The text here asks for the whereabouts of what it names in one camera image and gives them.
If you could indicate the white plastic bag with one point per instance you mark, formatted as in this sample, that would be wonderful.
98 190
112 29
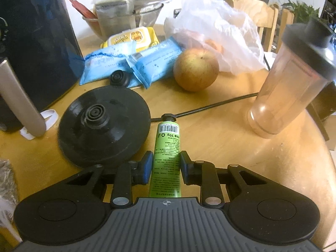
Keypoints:
223 26

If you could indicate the brown pear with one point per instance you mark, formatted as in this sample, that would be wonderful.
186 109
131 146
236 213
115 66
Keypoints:
195 69

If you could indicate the clear bag of dark seeds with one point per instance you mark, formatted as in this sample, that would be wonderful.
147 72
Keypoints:
6 183

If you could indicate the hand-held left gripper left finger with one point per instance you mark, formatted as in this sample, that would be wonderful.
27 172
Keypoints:
147 168

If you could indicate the black kettle base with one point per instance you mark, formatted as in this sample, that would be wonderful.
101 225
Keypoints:
110 136

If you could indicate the silver foil packet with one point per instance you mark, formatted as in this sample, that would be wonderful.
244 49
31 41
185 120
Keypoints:
113 18

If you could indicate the blue wipes packet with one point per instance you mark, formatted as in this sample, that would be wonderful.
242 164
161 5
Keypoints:
155 63
102 63

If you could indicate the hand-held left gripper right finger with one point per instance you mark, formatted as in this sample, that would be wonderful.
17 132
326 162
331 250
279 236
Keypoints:
183 168

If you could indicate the white band loop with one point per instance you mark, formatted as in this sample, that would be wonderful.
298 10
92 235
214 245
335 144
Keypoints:
50 115

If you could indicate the green cream tube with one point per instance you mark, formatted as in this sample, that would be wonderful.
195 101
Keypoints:
165 149

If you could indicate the glass bowl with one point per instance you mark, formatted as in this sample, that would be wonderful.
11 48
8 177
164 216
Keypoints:
149 13

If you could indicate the green house plant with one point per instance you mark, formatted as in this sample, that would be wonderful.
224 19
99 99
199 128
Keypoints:
302 9

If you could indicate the yellow wet wipes pack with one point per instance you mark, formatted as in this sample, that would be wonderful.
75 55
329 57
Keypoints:
131 38

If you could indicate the red snack packet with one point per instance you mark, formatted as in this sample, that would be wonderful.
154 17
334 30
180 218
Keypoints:
84 9

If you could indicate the clear shaker bottle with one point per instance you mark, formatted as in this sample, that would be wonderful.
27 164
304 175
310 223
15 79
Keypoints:
283 84

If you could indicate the small black round cap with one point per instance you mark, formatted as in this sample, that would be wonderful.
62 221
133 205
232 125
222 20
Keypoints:
119 78

